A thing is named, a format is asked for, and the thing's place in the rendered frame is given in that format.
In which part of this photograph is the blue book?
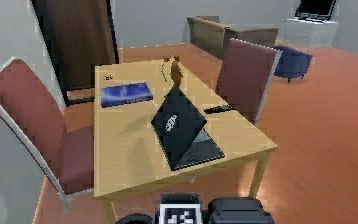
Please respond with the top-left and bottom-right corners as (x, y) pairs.
(100, 81), (154, 109)

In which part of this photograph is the white cabinet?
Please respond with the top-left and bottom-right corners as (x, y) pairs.
(282, 18), (340, 50)

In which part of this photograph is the dark red chair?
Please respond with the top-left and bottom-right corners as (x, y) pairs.
(215, 37), (283, 126)
(0, 57), (95, 212)

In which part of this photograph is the black laptop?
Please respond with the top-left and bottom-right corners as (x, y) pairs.
(150, 84), (226, 172)

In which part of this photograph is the black remote control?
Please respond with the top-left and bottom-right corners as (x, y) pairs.
(203, 104), (235, 115)

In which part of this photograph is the blue armchair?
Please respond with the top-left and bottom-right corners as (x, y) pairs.
(272, 44), (314, 84)

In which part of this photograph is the light wooden table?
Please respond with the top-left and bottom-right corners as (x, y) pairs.
(92, 59), (279, 224)

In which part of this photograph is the red flower with green stem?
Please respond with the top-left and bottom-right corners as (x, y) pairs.
(160, 56), (172, 83)

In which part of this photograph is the brown sofa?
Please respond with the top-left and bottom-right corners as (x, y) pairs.
(186, 15), (280, 61)

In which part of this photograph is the brown figurine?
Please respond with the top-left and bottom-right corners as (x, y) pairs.
(170, 55), (184, 88)

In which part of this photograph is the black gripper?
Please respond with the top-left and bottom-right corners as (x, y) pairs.
(115, 213), (155, 224)

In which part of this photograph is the dark brown room door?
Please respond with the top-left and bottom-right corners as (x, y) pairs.
(30, 0), (120, 107)

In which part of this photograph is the black television set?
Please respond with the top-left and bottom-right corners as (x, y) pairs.
(294, 0), (337, 23)

